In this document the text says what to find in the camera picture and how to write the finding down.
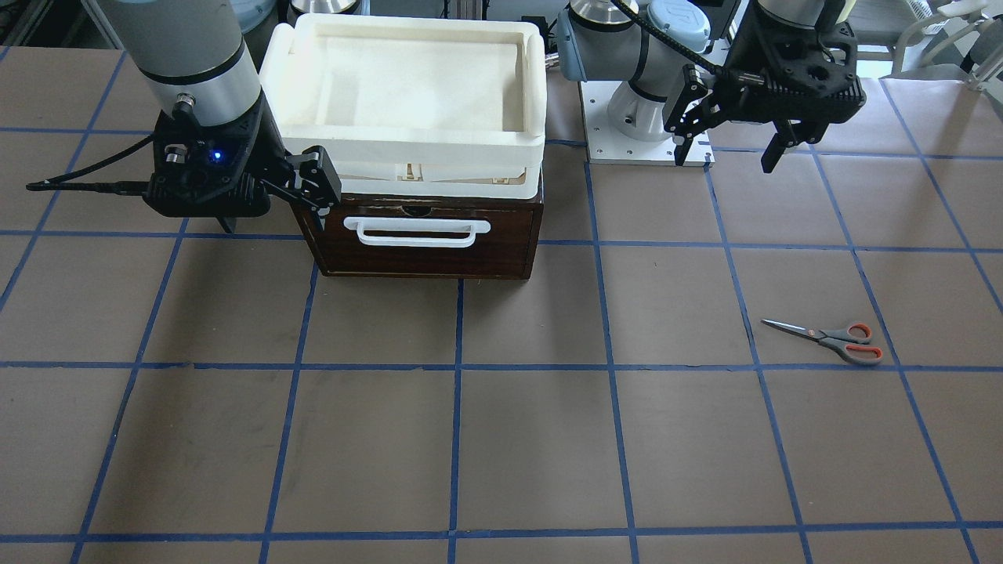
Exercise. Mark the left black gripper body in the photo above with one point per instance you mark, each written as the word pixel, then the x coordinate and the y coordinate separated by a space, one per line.
pixel 747 48

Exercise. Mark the white foam tray box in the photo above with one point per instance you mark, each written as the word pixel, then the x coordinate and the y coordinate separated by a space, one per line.
pixel 413 106

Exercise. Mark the white drawer handle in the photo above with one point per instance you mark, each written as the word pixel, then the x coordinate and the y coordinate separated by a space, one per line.
pixel 416 232

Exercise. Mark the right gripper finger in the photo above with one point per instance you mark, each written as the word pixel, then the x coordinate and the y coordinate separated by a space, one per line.
pixel 313 183
pixel 228 224

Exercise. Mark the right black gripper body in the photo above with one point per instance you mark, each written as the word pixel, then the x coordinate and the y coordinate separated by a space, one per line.
pixel 264 154

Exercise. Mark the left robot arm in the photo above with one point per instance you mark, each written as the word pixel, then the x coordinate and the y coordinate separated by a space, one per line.
pixel 646 47

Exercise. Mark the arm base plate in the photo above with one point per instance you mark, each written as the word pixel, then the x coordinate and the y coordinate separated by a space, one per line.
pixel 624 128

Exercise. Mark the dark wooden drawer box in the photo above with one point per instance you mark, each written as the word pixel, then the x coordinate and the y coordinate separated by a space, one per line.
pixel 506 252

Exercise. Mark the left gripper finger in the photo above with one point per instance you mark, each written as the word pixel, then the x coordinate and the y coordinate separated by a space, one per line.
pixel 694 100
pixel 787 134

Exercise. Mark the orange grey scissors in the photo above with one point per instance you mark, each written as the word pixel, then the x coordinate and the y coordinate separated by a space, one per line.
pixel 852 344

